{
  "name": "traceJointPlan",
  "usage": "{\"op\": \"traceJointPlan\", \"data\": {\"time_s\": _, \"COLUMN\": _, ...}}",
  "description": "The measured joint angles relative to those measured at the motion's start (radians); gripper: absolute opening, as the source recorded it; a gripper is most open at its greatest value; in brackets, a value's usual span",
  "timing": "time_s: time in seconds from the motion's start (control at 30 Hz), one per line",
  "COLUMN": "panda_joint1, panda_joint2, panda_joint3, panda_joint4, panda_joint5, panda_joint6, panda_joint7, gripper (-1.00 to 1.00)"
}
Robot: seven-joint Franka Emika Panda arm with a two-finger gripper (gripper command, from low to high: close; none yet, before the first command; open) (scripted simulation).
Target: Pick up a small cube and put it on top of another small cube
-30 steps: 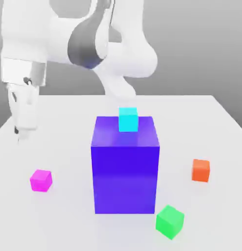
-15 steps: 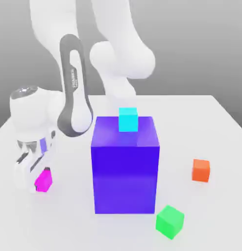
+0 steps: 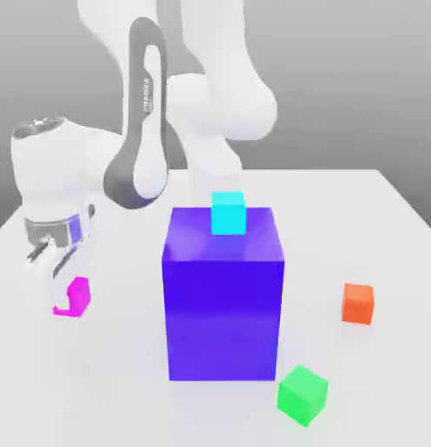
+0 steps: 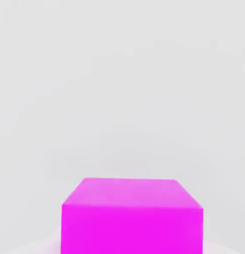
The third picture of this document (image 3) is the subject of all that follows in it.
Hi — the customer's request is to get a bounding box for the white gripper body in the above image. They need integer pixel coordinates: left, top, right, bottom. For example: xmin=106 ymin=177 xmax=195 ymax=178
xmin=22 ymin=232 xmax=95 ymax=309

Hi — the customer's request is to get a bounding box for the small magenta cube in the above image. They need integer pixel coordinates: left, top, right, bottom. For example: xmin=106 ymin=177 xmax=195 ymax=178
xmin=52 ymin=276 xmax=92 ymax=319

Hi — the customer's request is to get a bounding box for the small cyan cube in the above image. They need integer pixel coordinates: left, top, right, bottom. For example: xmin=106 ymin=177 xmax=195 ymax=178
xmin=210 ymin=190 xmax=247 ymax=236

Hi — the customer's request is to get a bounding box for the small green cube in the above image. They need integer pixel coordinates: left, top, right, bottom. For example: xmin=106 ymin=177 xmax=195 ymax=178
xmin=276 ymin=363 xmax=330 ymax=428

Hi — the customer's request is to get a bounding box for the small orange cube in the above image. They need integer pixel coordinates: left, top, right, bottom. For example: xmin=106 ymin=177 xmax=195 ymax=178
xmin=340 ymin=282 xmax=376 ymax=327

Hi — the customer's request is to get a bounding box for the large purple box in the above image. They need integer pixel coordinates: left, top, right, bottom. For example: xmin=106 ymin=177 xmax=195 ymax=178
xmin=161 ymin=206 xmax=286 ymax=382

